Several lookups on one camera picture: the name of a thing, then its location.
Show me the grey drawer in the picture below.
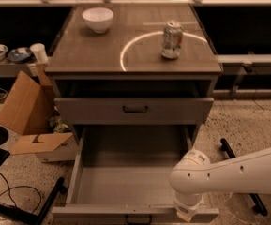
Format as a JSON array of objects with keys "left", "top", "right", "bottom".
[
  {"left": 55, "top": 97, "right": 214, "bottom": 125},
  {"left": 51, "top": 125, "right": 220, "bottom": 225}
]

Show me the blue patterned bowl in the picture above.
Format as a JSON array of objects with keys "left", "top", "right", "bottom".
[{"left": 8, "top": 47, "right": 32, "bottom": 64}]

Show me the white ceramic bowl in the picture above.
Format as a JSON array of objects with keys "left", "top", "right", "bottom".
[{"left": 82, "top": 7, "right": 113, "bottom": 34}]

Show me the long side shelf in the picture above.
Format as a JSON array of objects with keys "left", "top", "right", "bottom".
[{"left": 0, "top": 58, "right": 48, "bottom": 78}]

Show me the grey top drawer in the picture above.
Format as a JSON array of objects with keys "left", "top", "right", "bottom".
[{"left": 55, "top": 97, "right": 214, "bottom": 125}]

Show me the white paper cup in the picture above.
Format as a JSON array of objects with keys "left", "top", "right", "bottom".
[{"left": 30, "top": 43, "right": 48, "bottom": 64}]

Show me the open cardboard box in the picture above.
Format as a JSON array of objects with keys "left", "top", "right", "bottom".
[{"left": 0, "top": 64, "right": 79, "bottom": 162}]

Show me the black stand leg right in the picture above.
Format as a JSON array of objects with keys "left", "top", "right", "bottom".
[{"left": 219, "top": 137, "right": 269, "bottom": 218}]

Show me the grey drawer cabinet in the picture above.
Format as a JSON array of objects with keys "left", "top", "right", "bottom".
[{"left": 45, "top": 3, "right": 222, "bottom": 141}]

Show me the black floor cable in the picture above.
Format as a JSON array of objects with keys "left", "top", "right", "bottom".
[{"left": 0, "top": 170, "right": 42, "bottom": 214}]

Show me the crushed soda can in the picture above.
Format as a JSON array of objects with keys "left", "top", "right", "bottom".
[{"left": 161, "top": 20, "right": 183, "bottom": 59}]

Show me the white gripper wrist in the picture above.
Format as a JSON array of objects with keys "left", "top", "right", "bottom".
[{"left": 174, "top": 192, "right": 203, "bottom": 223}]

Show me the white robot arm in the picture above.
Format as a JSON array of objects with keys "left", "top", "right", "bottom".
[{"left": 170, "top": 147, "right": 271, "bottom": 222}]

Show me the black chair base left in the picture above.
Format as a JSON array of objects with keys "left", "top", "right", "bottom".
[{"left": 0, "top": 125, "right": 67, "bottom": 225}]

